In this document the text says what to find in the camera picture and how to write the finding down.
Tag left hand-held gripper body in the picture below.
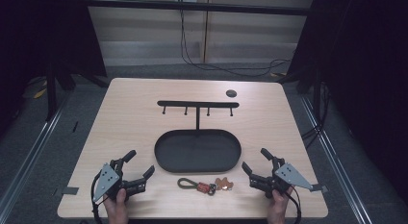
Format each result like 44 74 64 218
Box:
91 158 148 204

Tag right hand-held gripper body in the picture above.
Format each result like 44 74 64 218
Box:
248 157 315 199

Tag green cord keychain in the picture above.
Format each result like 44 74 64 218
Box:
177 176 235 196

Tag black key rack with tray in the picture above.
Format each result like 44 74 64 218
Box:
153 100 242 174

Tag person's left hand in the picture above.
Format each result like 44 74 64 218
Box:
102 187 130 224

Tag person's right hand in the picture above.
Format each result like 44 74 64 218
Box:
266 186 293 224

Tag grey tape piece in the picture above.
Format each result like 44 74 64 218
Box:
310 184 329 194
61 186 80 196

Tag black stand legs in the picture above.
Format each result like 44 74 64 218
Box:
43 62 110 123

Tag dark curtain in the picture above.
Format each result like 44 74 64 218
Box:
0 0 108 132
284 0 408 204

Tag black horizontal bar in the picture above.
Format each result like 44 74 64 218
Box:
84 0 311 17

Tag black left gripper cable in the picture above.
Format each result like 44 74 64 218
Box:
90 172 104 224

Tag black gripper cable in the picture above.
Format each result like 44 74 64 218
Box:
90 172 104 224
287 185 303 224

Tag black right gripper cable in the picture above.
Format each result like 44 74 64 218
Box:
287 185 303 224

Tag metal floor rail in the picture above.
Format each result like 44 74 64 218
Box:
0 91 73 220
299 94 373 224

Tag black stand cables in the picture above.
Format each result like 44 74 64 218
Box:
301 82 332 149

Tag black floor cable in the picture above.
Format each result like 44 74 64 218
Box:
179 0 293 79

